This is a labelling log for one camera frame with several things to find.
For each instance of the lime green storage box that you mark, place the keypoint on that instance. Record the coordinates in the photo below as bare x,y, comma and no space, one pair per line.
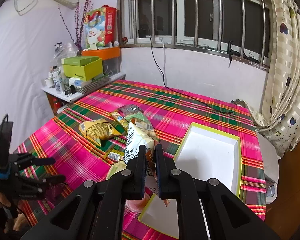
83,67

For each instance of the white cosmetic bottle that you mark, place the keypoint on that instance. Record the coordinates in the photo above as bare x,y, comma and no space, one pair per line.
57,80

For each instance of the person's left hand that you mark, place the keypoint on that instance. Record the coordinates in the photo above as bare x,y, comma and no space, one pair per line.
17,224

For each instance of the pale green soup packet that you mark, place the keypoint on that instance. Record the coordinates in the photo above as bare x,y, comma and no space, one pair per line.
118,167

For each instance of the short yellow snack bar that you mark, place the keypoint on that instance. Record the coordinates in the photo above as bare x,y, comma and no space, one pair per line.
120,119

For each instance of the purple snack packet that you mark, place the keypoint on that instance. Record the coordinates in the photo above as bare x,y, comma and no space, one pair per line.
54,193

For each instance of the clear bag of puffs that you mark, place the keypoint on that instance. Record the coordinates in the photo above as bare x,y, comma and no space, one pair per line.
141,121

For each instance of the wooden wardrobe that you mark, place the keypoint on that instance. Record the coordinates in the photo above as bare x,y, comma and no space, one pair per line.
283,215

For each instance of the yellow chips bag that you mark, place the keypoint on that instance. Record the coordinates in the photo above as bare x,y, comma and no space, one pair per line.
100,130

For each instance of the long yellow snack bar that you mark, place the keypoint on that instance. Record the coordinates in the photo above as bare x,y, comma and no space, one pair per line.
115,155

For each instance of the purple dried flower branches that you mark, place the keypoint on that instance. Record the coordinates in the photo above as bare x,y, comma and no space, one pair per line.
79,20

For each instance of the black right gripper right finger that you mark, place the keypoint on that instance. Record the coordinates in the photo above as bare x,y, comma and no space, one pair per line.
207,209

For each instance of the lime green cardboard tray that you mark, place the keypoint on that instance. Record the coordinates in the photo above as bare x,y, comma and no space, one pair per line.
204,153

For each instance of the orange lidded plastic bin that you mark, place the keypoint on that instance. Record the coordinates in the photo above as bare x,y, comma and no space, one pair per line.
110,59

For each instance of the heart patterned curtain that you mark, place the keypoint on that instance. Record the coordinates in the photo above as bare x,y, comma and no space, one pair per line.
279,120

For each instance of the dark clear snack packet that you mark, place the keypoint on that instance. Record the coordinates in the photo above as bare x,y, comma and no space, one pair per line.
126,110

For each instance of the metal window bars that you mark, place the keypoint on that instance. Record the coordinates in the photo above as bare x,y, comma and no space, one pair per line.
203,25

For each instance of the pink jelly cup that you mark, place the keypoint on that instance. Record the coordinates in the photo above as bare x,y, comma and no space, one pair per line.
137,206

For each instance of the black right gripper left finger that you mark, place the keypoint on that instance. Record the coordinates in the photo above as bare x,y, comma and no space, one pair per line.
95,210

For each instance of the pink plaid tablecloth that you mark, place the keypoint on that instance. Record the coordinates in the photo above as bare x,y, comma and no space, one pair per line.
164,114

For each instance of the striped black white box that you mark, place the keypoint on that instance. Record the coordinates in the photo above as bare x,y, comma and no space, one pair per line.
94,85

